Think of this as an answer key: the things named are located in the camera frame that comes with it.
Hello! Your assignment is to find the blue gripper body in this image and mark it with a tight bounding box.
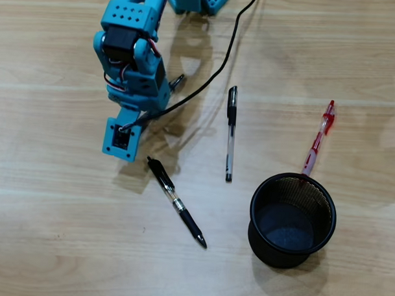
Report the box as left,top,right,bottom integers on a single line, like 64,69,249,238
104,53,173,115

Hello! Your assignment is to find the smoky pen with grey grip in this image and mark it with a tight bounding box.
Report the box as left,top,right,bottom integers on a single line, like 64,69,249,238
168,73,186,93

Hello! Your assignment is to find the clear stick pen black cap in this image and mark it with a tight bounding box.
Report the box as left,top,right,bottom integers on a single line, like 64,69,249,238
224,86,239,184

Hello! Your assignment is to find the black retractable pen black grip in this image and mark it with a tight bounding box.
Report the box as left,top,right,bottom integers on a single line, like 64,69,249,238
143,155,211,251

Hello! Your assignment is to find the red retractable pen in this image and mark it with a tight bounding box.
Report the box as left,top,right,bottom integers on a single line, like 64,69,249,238
300,99,337,178

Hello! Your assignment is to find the blue perforated robot base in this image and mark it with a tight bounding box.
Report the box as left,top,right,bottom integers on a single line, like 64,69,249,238
167,0,232,18

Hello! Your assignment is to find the black mesh pen holder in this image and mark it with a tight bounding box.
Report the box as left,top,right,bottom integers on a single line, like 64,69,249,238
246,171,339,273

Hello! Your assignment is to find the red white servo wire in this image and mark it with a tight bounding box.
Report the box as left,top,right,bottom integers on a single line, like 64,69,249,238
102,62,138,94

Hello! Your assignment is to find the blue-mounted wrist camera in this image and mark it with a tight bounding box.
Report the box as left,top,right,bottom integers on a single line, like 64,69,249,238
101,106,145,164

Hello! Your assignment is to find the black camera cable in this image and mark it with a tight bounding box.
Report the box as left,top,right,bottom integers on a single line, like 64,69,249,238
119,0,261,136

